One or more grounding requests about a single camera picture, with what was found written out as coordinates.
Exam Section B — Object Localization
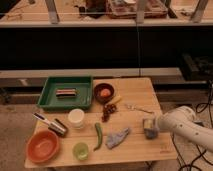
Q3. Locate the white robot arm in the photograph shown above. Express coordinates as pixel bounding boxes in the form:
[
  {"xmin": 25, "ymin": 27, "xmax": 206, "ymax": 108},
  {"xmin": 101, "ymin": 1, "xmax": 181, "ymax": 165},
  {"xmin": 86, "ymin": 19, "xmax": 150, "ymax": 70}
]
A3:
[{"xmin": 157, "ymin": 106, "xmax": 213, "ymax": 153}]

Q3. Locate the black cable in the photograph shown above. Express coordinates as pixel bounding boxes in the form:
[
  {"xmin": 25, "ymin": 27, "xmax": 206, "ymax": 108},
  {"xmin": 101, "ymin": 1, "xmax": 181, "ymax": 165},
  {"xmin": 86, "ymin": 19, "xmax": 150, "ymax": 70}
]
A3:
[{"xmin": 166, "ymin": 79, "xmax": 213, "ymax": 171}]

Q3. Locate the dark brown bowl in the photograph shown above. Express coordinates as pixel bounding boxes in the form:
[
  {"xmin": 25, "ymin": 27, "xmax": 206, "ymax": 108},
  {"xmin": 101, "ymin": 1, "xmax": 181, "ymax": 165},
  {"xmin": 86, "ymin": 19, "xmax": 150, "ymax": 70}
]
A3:
[{"xmin": 94, "ymin": 83, "xmax": 115, "ymax": 104}]

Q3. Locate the white cup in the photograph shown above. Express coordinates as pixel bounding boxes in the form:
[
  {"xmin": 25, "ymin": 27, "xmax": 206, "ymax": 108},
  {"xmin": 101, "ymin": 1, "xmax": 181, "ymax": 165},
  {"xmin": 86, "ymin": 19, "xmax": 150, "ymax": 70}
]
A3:
[{"xmin": 68, "ymin": 109, "xmax": 85, "ymax": 129}]

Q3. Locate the dark red grape bunch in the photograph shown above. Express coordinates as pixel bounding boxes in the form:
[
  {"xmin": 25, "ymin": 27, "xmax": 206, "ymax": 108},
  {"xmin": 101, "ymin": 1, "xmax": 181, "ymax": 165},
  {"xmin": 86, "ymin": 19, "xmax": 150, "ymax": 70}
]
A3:
[{"xmin": 102, "ymin": 104, "xmax": 117, "ymax": 122}]

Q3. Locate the blue grey cloth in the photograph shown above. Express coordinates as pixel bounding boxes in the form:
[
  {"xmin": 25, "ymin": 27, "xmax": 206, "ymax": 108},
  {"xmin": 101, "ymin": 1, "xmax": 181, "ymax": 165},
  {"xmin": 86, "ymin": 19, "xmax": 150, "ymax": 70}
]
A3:
[{"xmin": 105, "ymin": 127, "xmax": 131, "ymax": 149}]

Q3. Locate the blue sponge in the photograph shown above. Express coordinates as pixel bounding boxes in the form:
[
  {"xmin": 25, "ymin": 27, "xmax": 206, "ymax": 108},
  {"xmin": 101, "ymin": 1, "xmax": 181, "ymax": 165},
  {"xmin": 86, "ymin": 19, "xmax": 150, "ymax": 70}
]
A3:
[{"xmin": 143, "ymin": 118, "xmax": 158, "ymax": 139}]

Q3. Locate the silver fork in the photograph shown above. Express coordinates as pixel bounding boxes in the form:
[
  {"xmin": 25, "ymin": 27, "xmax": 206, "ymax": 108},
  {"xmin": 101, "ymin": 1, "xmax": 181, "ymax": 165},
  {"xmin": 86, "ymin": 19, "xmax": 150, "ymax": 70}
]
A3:
[{"xmin": 125, "ymin": 104, "xmax": 154, "ymax": 114}]

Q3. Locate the striped block in tray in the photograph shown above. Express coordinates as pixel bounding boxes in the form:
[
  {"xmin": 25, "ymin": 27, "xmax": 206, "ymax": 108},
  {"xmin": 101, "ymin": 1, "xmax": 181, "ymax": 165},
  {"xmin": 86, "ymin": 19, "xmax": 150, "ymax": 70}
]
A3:
[{"xmin": 56, "ymin": 88, "xmax": 77, "ymax": 98}]

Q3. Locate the orange bowl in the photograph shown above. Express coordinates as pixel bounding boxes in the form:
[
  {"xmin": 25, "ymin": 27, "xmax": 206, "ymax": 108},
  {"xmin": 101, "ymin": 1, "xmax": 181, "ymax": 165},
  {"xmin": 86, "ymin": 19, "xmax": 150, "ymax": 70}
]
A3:
[{"xmin": 26, "ymin": 130, "xmax": 60, "ymax": 163}]

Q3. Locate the yellow banana piece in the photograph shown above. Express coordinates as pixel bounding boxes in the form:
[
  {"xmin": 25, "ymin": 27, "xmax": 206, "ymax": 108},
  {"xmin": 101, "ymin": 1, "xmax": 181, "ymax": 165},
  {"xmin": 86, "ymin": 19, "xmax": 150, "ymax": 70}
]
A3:
[{"xmin": 109, "ymin": 95, "xmax": 121, "ymax": 105}]

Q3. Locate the green plastic tray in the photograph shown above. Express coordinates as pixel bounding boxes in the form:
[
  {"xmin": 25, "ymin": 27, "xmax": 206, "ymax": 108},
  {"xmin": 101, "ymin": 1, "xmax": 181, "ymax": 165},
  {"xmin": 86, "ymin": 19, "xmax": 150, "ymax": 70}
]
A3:
[{"xmin": 37, "ymin": 76, "xmax": 93, "ymax": 111}]

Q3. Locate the orange ball in bowl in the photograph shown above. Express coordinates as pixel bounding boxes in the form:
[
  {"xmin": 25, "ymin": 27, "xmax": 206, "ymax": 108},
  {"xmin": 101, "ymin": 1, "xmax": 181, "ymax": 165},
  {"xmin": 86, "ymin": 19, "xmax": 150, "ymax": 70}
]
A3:
[{"xmin": 100, "ymin": 89, "xmax": 111, "ymax": 97}]

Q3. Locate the green chili pepper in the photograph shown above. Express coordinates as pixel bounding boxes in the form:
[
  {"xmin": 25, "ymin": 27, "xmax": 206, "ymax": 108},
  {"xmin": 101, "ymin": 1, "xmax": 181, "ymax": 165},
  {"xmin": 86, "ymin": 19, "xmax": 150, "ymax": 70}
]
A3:
[{"xmin": 93, "ymin": 123, "xmax": 103, "ymax": 151}]

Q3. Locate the green plastic cup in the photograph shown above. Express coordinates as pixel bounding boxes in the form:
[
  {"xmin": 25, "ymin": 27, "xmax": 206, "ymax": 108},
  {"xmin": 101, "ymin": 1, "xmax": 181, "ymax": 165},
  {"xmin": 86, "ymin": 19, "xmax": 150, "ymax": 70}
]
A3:
[{"xmin": 73, "ymin": 142, "xmax": 89, "ymax": 161}]

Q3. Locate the metal cheese grater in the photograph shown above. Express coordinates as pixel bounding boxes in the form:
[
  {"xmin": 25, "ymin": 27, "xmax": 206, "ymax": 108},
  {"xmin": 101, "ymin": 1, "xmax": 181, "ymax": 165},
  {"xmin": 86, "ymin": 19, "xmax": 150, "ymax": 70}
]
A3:
[{"xmin": 34, "ymin": 113, "xmax": 68, "ymax": 137}]

